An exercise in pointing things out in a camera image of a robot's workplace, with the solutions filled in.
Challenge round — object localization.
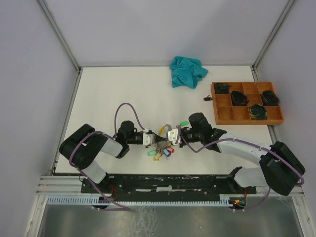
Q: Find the large metal keyring yellow handle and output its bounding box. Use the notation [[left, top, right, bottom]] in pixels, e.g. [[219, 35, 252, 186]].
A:
[[147, 124, 174, 161]]

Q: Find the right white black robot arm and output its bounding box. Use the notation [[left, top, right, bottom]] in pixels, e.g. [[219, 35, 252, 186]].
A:
[[167, 113, 306, 196]]

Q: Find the green key tag on ring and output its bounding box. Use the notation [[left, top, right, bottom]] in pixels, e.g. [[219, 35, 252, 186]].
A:
[[147, 150, 157, 157]]

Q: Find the teal cloth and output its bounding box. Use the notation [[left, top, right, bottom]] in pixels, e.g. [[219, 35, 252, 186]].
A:
[[169, 56, 208, 89]]

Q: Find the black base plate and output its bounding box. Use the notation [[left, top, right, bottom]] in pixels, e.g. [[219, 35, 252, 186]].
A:
[[80, 174, 256, 200]]

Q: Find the blue key tag key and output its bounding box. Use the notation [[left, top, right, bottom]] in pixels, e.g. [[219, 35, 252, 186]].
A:
[[166, 147, 175, 157]]

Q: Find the black strap bundle right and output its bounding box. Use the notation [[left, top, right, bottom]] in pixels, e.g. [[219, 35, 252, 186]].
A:
[[261, 89, 280, 106]]

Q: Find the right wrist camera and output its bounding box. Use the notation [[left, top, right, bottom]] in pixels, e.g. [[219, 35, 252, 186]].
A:
[[167, 128, 180, 145]]

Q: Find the wooden compartment tray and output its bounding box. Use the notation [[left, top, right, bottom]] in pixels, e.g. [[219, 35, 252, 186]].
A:
[[211, 81, 284, 125]]

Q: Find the black strap bundle middle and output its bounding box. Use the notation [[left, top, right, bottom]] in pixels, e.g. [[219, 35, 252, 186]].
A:
[[230, 90, 250, 107]]

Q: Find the aluminium frame rail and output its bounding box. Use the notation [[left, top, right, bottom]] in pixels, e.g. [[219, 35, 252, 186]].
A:
[[36, 0, 82, 72], [252, 0, 297, 71]]

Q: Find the aluminium frame rail left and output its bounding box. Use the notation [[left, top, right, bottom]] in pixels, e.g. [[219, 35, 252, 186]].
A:
[[36, 0, 82, 72]]

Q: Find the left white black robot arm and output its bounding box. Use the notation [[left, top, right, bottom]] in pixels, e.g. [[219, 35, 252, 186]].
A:
[[59, 120, 167, 193]]

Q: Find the green tag key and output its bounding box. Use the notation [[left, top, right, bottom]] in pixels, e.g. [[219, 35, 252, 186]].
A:
[[177, 121, 189, 128]]

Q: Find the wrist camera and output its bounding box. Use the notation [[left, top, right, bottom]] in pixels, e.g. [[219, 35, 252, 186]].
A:
[[143, 128, 156, 146], [167, 128, 180, 145]]

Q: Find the black green strap bundle bottom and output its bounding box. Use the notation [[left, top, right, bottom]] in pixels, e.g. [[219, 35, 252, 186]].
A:
[[248, 103, 269, 121]]

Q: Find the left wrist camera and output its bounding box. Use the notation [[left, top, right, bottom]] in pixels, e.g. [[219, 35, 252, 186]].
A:
[[143, 128, 156, 146]]

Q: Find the white cable duct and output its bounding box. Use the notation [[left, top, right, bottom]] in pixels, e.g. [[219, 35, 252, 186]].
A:
[[46, 194, 235, 205]]

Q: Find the aluminium frame rail right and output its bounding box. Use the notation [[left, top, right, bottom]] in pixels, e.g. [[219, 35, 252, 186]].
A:
[[252, 0, 297, 71]]

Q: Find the yellow key tag key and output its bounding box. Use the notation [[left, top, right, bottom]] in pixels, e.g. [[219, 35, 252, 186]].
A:
[[154, 151, 162, 161]]

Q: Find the black strap bundle top left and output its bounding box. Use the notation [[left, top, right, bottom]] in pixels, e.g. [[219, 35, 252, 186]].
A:
[[213, 83, 232, 94]]

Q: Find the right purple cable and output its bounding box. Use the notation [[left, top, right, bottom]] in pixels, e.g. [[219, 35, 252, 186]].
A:
[[177, 129, 305, 212]]

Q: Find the black key tag key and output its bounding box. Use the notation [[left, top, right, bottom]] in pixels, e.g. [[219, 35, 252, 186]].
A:
[[203, 96, 213, 101]]

